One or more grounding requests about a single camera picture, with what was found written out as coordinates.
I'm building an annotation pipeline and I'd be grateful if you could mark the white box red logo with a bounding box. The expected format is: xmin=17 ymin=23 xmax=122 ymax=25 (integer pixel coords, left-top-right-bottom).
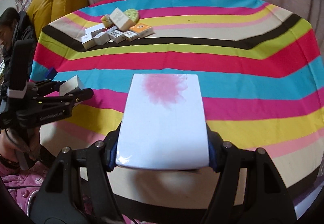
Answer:
xmin=59 ymin=75 xmax=85 ymax=97

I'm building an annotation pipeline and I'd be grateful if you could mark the large white pink-flower box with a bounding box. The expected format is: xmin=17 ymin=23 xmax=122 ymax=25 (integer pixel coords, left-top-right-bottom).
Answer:
xmin=116 ymin=74 xmax=209 ymax=171

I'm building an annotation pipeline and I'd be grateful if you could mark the long white box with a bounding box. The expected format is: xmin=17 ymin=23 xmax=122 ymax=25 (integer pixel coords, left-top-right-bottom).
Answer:
xmin=85 ymin=23 xmax=106 ymax=37

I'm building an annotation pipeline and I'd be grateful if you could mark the orange white medicine box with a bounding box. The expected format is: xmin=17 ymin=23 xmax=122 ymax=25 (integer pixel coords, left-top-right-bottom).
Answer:
xmin=130 ymin=23 xmax=154 ymax=38

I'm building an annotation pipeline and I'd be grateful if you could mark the white barcode medicine box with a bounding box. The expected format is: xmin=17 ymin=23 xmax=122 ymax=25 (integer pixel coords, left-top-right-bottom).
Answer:
xmin=124 ymin=30 xmax=139 ymax=42

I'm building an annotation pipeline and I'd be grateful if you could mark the person left hand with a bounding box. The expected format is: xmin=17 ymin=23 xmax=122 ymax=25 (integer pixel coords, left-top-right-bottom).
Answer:
xmin=1 ymin=127 xmax=40 ymax=162

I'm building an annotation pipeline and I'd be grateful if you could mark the blue block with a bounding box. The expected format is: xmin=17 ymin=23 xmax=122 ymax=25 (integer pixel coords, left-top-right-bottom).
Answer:
xmin=45 ymin=67 xmax=58 ymax=80

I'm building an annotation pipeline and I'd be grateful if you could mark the left tracker phone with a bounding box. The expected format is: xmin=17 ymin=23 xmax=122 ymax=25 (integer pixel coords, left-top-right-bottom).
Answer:
xmin=7 ymin=40 xmax=35 ymax=99

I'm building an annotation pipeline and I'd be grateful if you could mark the person in black jacket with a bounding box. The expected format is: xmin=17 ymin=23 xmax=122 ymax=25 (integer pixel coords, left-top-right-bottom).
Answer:
xmin=1 ymin=7 xmax=37 ymax=100

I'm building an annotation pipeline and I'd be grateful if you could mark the small white side box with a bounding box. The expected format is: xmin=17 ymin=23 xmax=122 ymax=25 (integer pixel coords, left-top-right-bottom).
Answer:
xmin=93 ymin=32 xmax=110 ymax=46

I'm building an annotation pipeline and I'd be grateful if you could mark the pink patterned quilt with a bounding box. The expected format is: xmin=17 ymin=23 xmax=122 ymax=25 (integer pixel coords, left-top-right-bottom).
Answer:
xmin=0 ymin=160 xmax=142 ymax=224

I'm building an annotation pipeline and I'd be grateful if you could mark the striped colourful bed cloth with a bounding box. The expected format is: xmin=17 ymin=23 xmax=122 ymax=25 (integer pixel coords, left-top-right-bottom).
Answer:
xmin=31 ymin=0 xmax=323 ymax=197

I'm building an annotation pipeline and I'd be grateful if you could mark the yellow scrub sponge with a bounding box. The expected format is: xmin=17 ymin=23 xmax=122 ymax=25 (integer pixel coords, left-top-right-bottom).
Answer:
xmin=100 ymin=14 xmax=114 ymax=28

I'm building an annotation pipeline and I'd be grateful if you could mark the yellow leather headboard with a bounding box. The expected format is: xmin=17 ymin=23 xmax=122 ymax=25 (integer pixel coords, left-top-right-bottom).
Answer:
xmin=26 ymin=0 xmax=90 ymax=37

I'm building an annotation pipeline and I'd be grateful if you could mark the cream text-printed box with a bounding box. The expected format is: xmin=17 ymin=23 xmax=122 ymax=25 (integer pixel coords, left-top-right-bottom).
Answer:
xmin=109 ymin=8 xmax=135 ymax=32

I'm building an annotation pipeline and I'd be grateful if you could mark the purple-rimmed white storage box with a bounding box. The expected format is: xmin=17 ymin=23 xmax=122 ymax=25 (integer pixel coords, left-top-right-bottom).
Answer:
xmin=293 ymin=177 xmax=323 ymax=223

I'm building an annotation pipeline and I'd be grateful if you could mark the green round sponge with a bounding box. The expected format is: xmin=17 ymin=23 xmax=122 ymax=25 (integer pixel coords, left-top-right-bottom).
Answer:
xmin=124 ymin=8 xmax=140 ymax=23

